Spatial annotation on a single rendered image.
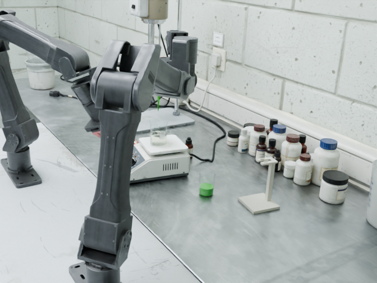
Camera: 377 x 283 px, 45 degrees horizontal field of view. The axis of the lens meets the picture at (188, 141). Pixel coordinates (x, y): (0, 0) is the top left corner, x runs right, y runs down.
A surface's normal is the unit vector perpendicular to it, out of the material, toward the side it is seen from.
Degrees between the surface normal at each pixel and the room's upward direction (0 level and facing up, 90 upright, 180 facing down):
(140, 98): 90
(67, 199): 0
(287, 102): 90
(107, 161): 76
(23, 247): 0
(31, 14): 90
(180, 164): 90
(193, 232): 0
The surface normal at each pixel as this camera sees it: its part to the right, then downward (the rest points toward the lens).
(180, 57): -0.33, 0.31
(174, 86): 0.85, 0.19
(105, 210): -0.32, 0.10
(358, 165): -0.84, 0.17
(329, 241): 0.04, -0.93
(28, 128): 0.92, -0.14
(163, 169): 0.37, 0.36
